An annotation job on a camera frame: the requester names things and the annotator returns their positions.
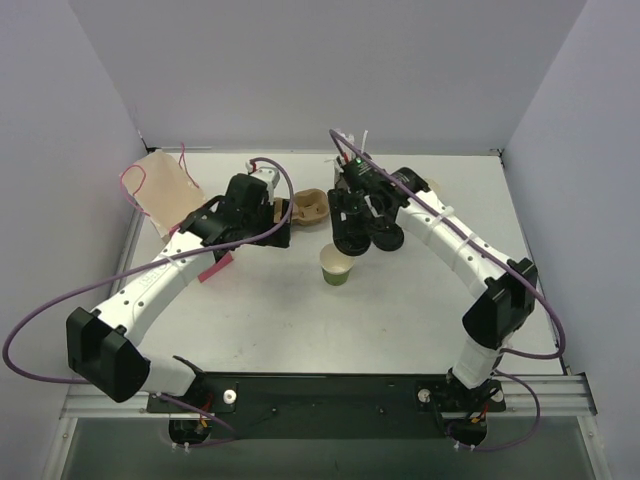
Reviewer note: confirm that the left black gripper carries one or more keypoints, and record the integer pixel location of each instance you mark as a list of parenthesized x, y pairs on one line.
[(281, 223)]

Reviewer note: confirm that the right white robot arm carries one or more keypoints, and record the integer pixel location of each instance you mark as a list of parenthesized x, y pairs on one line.
[(501, 287)]

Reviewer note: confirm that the brown paper takeout bag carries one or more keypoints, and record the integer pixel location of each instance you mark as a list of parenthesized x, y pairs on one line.
[(161, 188)]

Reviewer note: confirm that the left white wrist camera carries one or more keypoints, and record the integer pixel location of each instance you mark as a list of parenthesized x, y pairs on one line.
[(269, 175)]

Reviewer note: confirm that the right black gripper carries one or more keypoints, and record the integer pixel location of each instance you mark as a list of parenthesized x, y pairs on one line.
[(350, 201)]

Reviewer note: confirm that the grey cylindrical straw holder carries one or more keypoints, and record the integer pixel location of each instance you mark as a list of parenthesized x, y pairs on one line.
[(338, 180)]

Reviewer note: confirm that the black plastic cup lid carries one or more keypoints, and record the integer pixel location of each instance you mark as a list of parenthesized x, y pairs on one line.
[(352, 245), (388, 240)]

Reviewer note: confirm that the aluminium frame rail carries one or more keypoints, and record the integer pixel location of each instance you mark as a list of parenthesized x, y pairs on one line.
[(552, 395)]

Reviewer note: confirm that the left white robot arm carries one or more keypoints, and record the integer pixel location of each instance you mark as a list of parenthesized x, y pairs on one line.
[(102, 344)]

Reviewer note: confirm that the brown cardboard cup carrier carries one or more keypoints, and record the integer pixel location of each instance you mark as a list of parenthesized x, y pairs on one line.
[(310, 207)]

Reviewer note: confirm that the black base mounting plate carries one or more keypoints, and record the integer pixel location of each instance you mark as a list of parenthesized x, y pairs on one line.
[(197, 423)]

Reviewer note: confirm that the green paper coffee cup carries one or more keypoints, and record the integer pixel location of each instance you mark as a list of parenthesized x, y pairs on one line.
[(336, 266), (434, 186)]

